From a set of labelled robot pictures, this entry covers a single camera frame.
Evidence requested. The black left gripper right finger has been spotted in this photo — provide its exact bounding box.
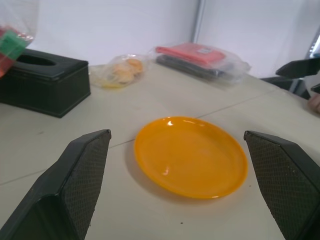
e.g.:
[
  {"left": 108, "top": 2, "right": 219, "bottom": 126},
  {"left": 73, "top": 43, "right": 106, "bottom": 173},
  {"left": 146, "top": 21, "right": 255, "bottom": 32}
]
[{"left": 243, "top": 130, "right": 320, "bottom": 240}]

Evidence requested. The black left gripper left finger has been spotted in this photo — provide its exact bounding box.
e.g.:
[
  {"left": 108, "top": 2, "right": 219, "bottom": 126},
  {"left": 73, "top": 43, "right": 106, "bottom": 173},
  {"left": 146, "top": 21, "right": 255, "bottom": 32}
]
[{"left": 0, "top": 128, "right": 112, "bottom": 240}]

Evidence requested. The orange plastic plate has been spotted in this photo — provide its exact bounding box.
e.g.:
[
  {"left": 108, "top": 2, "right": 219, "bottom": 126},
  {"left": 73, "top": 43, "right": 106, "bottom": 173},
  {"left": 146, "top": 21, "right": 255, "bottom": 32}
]
[{"left": 133, "top": 115, "right": 249, "bottom": 200}]

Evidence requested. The dark grey furniture piece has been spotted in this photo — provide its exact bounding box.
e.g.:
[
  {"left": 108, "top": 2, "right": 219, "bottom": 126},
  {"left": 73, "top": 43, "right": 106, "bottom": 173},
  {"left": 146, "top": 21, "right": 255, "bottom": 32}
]
[{"left": 259, "top": 76, "right": 310, "bottom": 99}]

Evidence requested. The clear bag with folded cloths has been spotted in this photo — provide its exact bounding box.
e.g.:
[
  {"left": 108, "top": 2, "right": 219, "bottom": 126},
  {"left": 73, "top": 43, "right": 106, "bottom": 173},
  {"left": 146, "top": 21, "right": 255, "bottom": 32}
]
[{"left": 147, "top": 42, "right": 252, "bottom": 87}]

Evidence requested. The black tissue box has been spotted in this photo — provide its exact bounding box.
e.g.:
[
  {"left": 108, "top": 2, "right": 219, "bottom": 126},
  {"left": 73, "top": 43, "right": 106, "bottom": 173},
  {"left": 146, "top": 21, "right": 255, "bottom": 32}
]
[{"left": 0, "top": 48, "right": 91, "bottom": 119}]

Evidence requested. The red folded cloth pack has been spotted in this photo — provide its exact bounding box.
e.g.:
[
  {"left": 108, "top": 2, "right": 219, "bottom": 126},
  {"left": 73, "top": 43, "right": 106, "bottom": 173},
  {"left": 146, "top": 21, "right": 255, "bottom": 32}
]
[{"left": 154, "top": 42, "right": 227, "bottom": 67}]

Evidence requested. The black folded cloth pack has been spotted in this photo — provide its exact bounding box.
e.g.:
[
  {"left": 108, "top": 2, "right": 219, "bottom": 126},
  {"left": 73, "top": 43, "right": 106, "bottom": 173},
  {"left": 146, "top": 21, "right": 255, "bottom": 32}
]
[{"left": 155, "top": 55, "right": 235, "bottom": 83}]

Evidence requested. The clear bag with orange pieces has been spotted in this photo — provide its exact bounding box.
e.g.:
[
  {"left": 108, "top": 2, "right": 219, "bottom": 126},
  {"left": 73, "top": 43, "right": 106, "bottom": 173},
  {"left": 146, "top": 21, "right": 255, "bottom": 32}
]
[{"left": 88, "top": 53, "right": 147, "bottom": 90}]

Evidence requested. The orange round food piece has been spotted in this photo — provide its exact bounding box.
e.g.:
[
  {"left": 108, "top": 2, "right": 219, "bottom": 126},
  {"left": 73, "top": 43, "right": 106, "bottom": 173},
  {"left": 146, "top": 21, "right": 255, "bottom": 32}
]
[
  {"left": 126, "top": 58, "right": 143, "bottom": 75},
  {"left": 112, "top": 63, "right": 135, "bottom": 85}
]

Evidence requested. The green block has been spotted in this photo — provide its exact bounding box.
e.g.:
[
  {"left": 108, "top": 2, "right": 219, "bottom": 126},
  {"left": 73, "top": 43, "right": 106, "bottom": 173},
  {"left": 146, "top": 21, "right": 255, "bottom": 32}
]
[{"left": 0, "top": 29, "right": 27, "bottom": 60}]

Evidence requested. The clear bag with coloured blocks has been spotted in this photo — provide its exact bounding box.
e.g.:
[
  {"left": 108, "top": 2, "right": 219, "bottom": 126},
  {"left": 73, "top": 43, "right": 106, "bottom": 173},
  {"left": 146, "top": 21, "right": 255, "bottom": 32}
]
[{"left": 0, "top": 0, "right": 35, "bottom": 79}]

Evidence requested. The grey partition post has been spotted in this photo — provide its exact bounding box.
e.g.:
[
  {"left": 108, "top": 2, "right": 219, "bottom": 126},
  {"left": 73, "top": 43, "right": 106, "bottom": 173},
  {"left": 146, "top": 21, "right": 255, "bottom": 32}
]
[{"left": 191, "top": 0, "right": 209, "bottom": 44}]

